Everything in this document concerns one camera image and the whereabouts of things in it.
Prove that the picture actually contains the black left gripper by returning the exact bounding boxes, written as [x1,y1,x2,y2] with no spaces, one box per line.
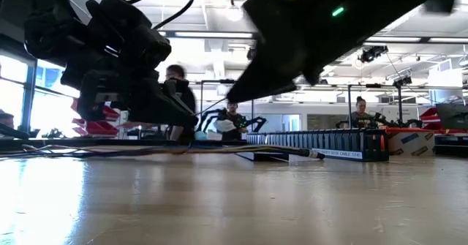
[61,29,198,128]

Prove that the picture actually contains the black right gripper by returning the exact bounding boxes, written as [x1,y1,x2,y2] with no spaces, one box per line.
[226,0,461,103]

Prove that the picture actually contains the black slotted cable tray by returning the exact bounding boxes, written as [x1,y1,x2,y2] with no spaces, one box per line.
[245,127,390,162]

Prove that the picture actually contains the person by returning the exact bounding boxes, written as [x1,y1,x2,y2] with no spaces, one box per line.
[163,64,198,146]
[345,96,377,129]
[219,101,249,140]

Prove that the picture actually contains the white bag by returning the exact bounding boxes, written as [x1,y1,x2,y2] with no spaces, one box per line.
[214,118,238,133]

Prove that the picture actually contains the red shelf bins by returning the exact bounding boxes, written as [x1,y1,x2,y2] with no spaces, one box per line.
[71,98,121,137]
[418,107,439,129]

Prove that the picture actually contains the red bin with taped label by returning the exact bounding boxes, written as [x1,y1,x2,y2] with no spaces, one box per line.
[380,125,437,157]

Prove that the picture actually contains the dark monitor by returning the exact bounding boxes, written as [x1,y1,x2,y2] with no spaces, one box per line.
[435,102,468,131]

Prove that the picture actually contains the silver ventilation duct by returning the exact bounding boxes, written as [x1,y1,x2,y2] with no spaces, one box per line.
[325,47,361,65]

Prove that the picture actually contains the black ceiling camera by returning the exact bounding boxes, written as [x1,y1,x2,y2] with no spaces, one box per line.
[358,45,389,64]

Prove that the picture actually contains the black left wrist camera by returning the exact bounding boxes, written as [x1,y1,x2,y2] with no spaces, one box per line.
[86,0,154,52]

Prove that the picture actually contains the black left camera cable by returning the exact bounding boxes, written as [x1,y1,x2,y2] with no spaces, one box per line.
[127,0,196,31]

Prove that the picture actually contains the black table edge frame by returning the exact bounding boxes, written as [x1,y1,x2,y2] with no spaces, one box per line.
[0,137,249,151]

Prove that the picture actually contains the black camera on pole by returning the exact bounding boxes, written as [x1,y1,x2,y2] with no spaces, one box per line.
[392,75,413,129]

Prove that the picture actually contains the blue window post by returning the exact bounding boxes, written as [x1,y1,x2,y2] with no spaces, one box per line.
[20,61,37,133]

